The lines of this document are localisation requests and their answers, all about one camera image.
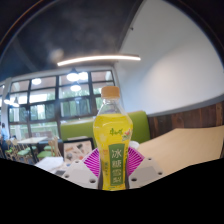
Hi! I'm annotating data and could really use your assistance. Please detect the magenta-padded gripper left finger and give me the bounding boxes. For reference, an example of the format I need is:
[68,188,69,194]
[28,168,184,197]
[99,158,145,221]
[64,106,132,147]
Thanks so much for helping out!
[62,148,101,190]

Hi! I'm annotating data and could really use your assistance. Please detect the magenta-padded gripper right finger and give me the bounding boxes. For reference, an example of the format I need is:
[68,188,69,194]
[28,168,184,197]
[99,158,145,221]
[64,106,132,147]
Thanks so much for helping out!
[126,146,166,190]

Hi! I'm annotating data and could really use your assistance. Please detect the yellow drink bottle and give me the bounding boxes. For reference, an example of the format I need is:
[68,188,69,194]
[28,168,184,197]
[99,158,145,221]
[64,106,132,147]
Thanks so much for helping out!
[92,85,134,192]

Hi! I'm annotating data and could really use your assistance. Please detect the small dark box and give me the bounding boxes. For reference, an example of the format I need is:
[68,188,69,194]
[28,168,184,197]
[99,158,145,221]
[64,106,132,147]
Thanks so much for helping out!
[54,169,67,177]

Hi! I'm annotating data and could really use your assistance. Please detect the black-framed picture tablet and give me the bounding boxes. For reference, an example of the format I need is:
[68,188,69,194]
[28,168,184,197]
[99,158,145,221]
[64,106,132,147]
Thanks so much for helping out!
[62,136,95,164]

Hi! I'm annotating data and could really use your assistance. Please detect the white paper sheets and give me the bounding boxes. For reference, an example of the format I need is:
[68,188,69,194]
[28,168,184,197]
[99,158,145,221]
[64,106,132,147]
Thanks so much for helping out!
[34,156,66,173]

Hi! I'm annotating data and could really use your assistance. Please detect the green upholstered bench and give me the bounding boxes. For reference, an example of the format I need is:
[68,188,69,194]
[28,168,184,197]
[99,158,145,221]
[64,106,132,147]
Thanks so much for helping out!
[59,110,151,144]

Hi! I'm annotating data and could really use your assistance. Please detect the wooden dining table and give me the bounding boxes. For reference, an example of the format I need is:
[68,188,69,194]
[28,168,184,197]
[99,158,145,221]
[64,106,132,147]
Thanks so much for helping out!
[16,135,48,161]

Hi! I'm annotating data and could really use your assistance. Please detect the group of wooden green-seat chairs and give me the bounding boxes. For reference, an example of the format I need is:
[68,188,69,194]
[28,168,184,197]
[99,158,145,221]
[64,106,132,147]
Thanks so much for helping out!
[0,136,63,163]

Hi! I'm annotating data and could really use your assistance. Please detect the group of pendant lamps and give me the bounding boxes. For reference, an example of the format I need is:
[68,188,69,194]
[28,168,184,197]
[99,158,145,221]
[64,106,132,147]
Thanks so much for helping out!
[3,68,83,108]

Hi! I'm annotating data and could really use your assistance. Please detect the curved linear ceiling light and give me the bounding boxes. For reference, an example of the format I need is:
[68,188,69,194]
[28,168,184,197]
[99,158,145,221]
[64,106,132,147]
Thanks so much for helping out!
[56,54,142,67]

